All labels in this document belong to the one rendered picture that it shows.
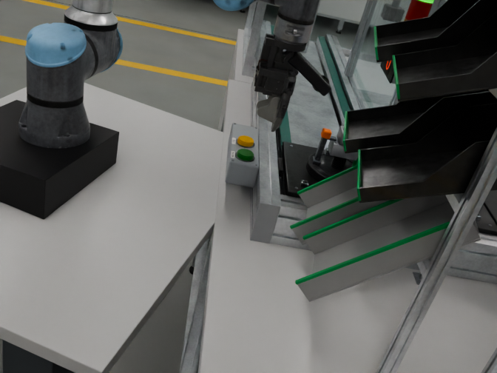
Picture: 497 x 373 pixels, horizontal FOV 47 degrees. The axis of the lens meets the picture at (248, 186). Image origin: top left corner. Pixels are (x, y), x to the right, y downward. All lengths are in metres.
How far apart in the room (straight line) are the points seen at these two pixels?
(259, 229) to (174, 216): 0.19
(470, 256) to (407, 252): 0.50
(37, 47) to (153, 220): 0.42
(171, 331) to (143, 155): 0.91
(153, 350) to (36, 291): 1.12
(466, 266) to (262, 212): 0.48
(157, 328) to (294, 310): 1.15
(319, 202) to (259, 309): 0.24
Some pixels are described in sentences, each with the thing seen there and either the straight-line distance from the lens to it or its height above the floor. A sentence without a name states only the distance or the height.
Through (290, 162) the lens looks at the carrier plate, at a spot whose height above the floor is 0.97.
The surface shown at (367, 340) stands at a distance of 1.12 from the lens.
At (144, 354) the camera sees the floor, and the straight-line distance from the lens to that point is 2.13.
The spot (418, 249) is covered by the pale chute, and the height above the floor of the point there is 1.14.
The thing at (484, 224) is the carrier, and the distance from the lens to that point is 1.41.
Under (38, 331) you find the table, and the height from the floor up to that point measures 0.86.
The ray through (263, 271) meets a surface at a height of 0.86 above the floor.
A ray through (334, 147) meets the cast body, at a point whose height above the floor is 1.05.
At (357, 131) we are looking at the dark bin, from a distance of 1.04.
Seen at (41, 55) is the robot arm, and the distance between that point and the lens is 1.24.
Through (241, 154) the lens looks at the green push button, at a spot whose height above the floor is 0.97.
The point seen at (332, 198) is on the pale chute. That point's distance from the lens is 1.14.
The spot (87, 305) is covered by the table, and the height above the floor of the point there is 0.86.
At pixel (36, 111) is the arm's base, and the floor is 1.02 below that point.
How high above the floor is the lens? 1.59
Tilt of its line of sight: 31 degrees down
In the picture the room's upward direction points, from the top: 14 degrees clockwise
